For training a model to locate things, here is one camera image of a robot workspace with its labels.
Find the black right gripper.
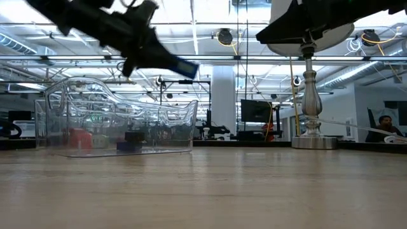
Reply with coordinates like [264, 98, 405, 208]
[256, 0, 407, 45]

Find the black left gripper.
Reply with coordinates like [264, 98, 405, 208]
[27, 0, 179, 78]

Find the blue rectangular case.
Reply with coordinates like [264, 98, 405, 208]
[115, 141, 144, 151]
[169, 58, 199, 80]

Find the clear plastic bin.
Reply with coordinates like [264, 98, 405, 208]
[34, 76, 198, 158]

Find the black rectangular case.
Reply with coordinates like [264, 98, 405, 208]
[124, 131, 146, 143]

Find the white pillar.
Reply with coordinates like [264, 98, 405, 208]
[210, 65, 238, 136]

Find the white shade table lamp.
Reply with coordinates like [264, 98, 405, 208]
[266, 0, 355, 150]

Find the black monitor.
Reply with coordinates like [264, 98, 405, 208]
[240, 99, 273, 124]

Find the seated person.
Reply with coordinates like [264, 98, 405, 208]
[365, 114, 404, 143]

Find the white storage tub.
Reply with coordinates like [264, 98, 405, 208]
[12, 120, 36, 139]

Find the black background rig frame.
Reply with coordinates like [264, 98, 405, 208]
[158, 79, 212, 138]

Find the black ceiling cord reel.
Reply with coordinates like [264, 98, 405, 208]
[217, 28, 234, 46]
[361, 29, 381, 47]

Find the yellow hanging cord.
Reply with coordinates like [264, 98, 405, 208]
[288, 57, 301, 137]

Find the black table frame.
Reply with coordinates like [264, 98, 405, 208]
[0, 139, 407, 154]

